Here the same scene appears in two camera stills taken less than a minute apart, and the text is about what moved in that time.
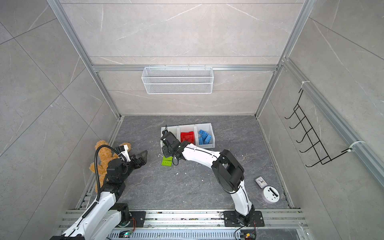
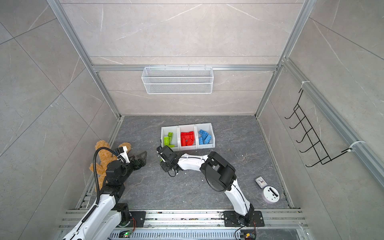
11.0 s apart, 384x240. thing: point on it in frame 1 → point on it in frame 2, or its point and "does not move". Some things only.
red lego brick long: x=190 y=134 does not move
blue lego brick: x=201 y=140 does not move
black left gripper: x=142 y=162 does not move
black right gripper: x=164 y=149 → x=163 y=165
